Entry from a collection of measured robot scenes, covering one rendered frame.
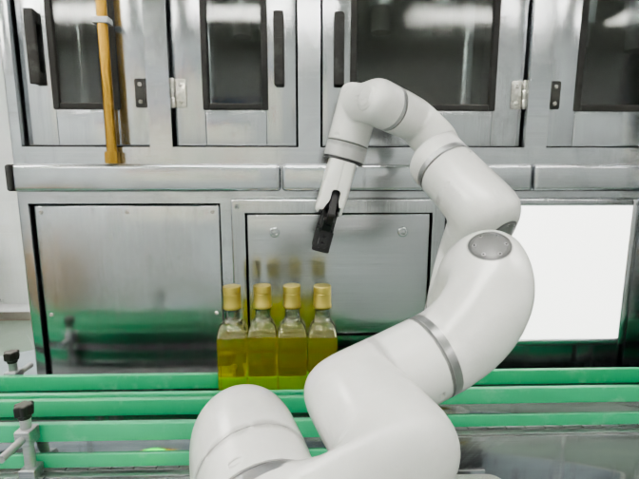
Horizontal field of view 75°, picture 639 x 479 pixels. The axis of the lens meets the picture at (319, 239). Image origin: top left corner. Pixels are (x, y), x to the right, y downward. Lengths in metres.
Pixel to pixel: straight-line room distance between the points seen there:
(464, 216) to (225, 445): 0.37
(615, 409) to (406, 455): 0.77
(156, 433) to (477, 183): 0.64
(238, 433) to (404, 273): 0.67
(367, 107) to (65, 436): 0.73
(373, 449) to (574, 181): 0.87
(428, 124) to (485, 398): 0.53
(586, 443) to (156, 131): 1.07
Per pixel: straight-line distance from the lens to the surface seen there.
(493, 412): 0.95
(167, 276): 1.03
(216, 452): 0.36
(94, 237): 1.07
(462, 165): 0.58
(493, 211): 0.54
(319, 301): 0.80
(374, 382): 0.36
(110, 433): 0.84
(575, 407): 1.02
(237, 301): 0.82
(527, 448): 0.99
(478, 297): 0.43
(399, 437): 0.32
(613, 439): 1.06
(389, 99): 0.69
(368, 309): 0.97
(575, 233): 1.09
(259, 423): 0.37
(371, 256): 0.94
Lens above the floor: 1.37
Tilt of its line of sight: 9 degrees down
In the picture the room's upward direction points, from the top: straight up
